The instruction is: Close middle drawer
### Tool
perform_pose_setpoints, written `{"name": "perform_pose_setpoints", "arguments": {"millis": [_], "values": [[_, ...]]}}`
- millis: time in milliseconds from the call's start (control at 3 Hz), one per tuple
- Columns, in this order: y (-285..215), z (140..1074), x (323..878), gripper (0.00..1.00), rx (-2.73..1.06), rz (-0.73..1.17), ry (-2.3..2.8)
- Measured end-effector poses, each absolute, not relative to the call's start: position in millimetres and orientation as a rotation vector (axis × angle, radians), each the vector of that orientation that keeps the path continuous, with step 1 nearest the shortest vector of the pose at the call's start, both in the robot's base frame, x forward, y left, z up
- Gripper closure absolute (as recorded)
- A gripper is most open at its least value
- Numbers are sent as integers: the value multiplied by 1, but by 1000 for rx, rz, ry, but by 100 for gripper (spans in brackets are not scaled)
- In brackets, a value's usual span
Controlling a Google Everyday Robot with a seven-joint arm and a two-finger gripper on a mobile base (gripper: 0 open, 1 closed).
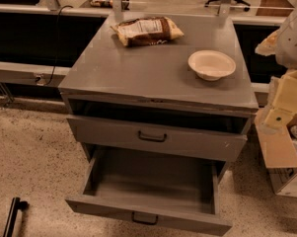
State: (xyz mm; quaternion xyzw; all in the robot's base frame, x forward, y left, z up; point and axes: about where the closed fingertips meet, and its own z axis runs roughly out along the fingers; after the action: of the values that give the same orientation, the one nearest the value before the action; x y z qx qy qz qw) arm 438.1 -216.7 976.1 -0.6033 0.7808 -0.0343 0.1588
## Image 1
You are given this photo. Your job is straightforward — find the grey drawer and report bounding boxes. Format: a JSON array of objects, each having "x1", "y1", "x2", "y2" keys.
[
  {"x1": 67, "y1": 115, "x2": 247, "y2": 162},
  {"x1": 66, "y1": 147, "x2": 232, "y2": 236}
]

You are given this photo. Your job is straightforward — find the brown snack bag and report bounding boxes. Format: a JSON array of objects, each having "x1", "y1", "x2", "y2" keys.
[{"x1": 111, "y1": 17, "x2": 184, "y2": 47}]

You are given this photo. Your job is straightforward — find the grey middle drawer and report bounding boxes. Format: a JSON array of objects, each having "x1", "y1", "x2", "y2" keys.
[{"x1": 67, "y1": 115, "x2": 247, "y2": 162}]

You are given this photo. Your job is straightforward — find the grey bottom drawer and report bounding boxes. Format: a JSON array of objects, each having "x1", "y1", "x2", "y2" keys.
[{"x1": 66, "y1": 147, "x2": 232, "y2": 236}]

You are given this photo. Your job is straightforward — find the black stand on floor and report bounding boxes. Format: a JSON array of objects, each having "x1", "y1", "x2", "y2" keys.
[{"x1": 3, "y1": 197, "x2": 29, "y2": 237}]

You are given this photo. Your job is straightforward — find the black office chair base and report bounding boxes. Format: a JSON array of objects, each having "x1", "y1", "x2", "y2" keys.
[{"x1": 204, "y1": 0, "x2": 252, "y2": 13}]

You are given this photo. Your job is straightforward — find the cardboard box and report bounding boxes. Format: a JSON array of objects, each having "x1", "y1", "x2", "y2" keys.
[{"x1": 255, "y1": 109, "x2": 297, "y2": 198}]

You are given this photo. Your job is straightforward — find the white paper bowl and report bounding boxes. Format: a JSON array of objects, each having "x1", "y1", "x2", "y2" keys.
[{"x1": 187, "y1": 50, "x2": 236, "y2": 81}]

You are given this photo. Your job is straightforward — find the black cable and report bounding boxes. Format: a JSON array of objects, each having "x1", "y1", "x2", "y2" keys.
[{"x1": 36, "y1": 5, "x2": 75, "y2": 87}]

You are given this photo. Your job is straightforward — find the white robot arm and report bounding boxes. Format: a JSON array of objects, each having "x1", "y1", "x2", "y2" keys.
[{"x1": 256, "y1": 7, "x2": 297, "y2": 130}]

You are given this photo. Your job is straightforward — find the grey drawer cabinet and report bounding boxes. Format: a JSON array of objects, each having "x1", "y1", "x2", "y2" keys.
[{"x1": 59, "y1": 15, "x2": 258, "y2": 175}]

